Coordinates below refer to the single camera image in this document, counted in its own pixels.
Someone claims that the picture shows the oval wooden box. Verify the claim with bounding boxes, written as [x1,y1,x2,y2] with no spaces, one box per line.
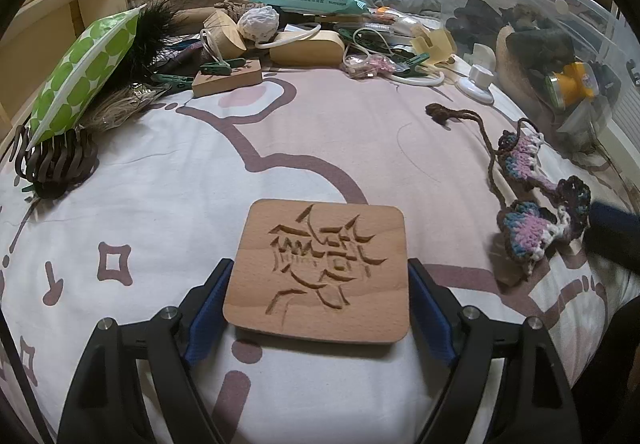
[270,29,346,66]

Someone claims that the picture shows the pink bead bracelets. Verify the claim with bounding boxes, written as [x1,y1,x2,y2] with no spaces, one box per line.
[342,53,396,80]

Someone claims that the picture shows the round wooden piece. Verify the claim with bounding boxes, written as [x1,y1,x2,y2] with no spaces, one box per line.
[201,10,248,59]

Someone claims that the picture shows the flat wooden block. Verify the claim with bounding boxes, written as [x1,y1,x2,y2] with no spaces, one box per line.
[191,59,264,98]

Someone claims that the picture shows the carved wooden coaster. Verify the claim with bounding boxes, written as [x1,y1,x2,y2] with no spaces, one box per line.
[222,198,407,347]

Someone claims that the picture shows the white cord loop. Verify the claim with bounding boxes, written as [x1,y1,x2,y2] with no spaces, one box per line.
[255,23,321,49]

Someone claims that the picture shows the green polka-dot pouch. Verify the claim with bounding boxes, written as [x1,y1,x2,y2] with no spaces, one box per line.
[27,4,146,145]

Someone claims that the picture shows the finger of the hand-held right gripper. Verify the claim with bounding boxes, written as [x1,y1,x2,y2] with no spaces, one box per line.
[585,201,640,277]

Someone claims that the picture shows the raffia bundle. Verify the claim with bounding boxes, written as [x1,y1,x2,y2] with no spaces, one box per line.
[82,87,161,130]

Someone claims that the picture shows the brown yarn cord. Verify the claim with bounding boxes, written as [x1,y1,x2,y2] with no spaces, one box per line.
[425,103,531,205]

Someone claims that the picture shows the white yarn ball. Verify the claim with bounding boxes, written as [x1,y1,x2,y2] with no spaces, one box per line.
[236,5,281,44]

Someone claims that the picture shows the printed blanket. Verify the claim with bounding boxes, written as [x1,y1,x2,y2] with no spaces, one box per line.
[0,59,640,444]

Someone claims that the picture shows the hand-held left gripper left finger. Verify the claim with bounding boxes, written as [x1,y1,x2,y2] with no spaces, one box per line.
[57,258,236,444]

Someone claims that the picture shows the teal wipes packet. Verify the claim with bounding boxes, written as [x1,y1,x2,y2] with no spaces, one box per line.
[250,0,373,18]

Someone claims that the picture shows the black feather duster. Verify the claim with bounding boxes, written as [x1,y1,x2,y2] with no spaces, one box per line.
[107,0,186,90]

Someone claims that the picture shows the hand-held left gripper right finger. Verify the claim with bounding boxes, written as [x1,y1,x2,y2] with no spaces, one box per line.
[407,258,583,444]

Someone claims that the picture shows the white cord ring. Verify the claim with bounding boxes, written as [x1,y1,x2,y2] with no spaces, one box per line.
[387,69,446,88]

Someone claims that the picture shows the yellow plastic piece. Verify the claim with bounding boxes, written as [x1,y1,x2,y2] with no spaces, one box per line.
[410,29,457,68]

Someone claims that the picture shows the multicolour crocheted piece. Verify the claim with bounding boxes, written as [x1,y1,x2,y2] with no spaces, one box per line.
[492,119,593,282]

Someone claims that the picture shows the white suction hook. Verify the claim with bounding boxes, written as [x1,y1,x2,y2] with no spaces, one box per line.
[455,64,497,104]

